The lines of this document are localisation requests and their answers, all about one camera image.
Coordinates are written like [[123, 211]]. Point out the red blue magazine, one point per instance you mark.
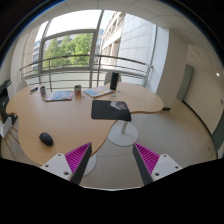
[[59, 96]]

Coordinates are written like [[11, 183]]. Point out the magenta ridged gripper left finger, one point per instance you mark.
[[70, 166]]

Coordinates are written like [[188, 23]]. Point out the grey green door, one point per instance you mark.
[[185, 82]]

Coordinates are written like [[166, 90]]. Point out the black computer mouse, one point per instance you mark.
[[46, 139]]

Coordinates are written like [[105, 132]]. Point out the dark patterned can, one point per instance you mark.
[[43, 91]]

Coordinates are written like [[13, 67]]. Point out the white round table base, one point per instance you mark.
[[123, 133]]

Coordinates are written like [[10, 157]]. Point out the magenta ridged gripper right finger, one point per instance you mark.
[[153, 166]]

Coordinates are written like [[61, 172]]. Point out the metal balcony railing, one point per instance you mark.
[[88, 70]]

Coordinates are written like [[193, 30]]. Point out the black mouse pad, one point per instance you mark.
[[110, 110]]

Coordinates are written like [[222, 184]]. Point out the light blue open book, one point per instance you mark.
[[97, 91]]

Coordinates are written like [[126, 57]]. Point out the black speaker box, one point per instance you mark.
[[114, 81]]

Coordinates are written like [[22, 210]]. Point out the white chair behind table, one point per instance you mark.
[[109, 76]]

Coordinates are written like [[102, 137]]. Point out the black monitor at left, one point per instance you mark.
[[6, 93]]

